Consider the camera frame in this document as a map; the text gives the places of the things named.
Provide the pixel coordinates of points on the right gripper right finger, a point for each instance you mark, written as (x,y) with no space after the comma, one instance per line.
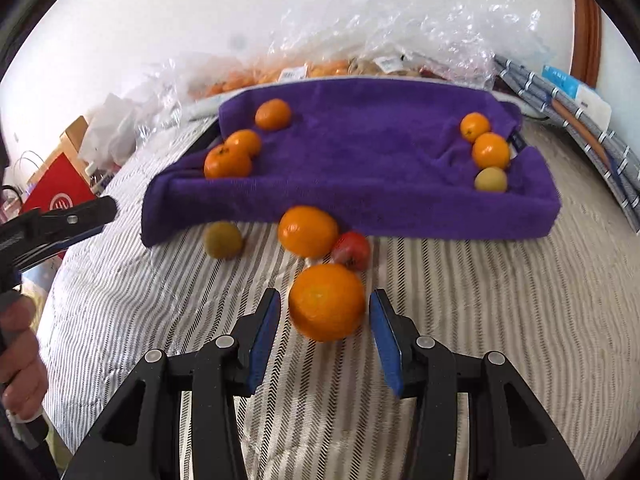
(512,436)

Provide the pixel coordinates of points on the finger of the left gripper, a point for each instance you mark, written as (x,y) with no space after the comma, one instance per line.
(61,228)

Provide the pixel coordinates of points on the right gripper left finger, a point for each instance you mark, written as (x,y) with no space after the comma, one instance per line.
(137,436)

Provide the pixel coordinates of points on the green yellow round fruit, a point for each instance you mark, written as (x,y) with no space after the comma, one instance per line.
(223,240)

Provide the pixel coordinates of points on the orange with stem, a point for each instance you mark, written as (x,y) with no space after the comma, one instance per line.
(227,162)

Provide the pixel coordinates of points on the oval orange fruit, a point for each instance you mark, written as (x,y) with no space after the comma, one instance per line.
(246,140)

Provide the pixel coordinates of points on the large round orange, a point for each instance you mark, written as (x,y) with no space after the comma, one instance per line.
(327,302)

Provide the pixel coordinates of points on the small red fruit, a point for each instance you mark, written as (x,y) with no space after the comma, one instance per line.
(353,251)

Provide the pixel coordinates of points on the mandarin orange with spots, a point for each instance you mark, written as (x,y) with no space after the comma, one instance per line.
(273,115)

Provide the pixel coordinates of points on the medium orange mandarin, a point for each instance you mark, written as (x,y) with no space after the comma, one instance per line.
(307,232)

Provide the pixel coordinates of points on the small yellow green fruit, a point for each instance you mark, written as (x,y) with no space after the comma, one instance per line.
(492,180)

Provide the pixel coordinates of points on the small round orange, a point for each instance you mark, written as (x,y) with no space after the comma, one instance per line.
(491,150)

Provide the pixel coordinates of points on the small kumquat orange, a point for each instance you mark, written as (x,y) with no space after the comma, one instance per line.
(474,125)

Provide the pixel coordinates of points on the person left hand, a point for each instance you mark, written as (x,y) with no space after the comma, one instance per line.
(23,374)

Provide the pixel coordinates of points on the red paper shopping bag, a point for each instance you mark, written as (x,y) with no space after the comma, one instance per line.
(60,187)

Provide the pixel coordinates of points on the white plastic bag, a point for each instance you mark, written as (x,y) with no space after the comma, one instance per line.
(111,136)

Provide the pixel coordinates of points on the white rolled paper tube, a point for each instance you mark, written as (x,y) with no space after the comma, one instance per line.
(208,107)

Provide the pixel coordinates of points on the crumpled clear plastic bag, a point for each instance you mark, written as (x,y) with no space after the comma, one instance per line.
(173,85)

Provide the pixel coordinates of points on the clear bag of oranges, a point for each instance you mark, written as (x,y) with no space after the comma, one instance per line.
(275,75)

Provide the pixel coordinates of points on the purple towel over tray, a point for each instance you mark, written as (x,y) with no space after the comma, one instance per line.
(382,156)

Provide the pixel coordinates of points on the blue white tissue pack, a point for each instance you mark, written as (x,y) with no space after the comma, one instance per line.
(597,109)

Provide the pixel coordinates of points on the clear bag of nuts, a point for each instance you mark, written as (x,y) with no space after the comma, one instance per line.
(443,37)

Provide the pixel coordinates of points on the brown wooden door frame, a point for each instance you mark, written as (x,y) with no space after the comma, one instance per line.
(587,42)

